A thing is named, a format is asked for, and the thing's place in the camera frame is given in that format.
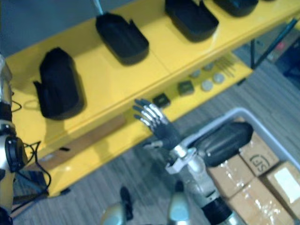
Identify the black cable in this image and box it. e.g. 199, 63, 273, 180
9, 92, 52, 195

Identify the robot right leg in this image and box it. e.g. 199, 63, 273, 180
167, 180, 191, 225

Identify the black plastic housing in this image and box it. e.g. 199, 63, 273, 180
32, 46, 85, 120
164, 0, 220, 43
95, 11, 150, 66
194, 121, 254, 167
212, 0, 260, 18

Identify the robot leg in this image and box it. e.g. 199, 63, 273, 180
100, 186, 134, 225
167, 180, 191, 225

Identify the black metal frame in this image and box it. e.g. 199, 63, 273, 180
249, 18, 299, 70

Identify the cardboard box with white label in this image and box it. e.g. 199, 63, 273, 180
261, 161, 300, 220

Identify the bundle of thin rods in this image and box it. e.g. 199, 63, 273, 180
214, 57, 238, 77

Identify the yellow metal shelf unit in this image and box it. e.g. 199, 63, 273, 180
6, 0, 300, 197

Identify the robot left leg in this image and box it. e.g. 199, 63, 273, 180
100, 186, 134, 225

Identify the grey plastic bin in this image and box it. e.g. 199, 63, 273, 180
180, 107, 300, 225

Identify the taped cardboard box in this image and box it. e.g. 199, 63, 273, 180
207, 154, 255, 200
227, 177, 295, 225

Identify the cardboard box with printed logo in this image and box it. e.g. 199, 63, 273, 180
238, 132, 281, 177

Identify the small black square box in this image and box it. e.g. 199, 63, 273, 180
152, 93, 173, 109
177, 80, 195, 96

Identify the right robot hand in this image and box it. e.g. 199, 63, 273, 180
132, 98, 182, 151

